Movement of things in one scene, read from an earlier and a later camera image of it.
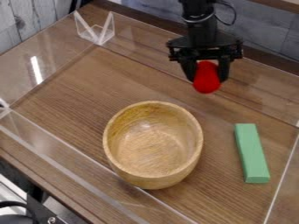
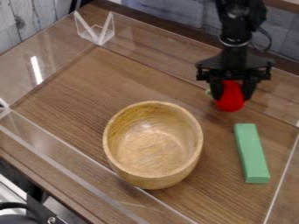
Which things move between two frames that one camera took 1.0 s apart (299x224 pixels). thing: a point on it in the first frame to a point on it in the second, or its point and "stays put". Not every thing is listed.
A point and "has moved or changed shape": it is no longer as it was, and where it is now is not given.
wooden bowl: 154,142 stays put
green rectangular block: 255,166 stays put
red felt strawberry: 206,81 has moved or changed shape
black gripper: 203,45 to 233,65
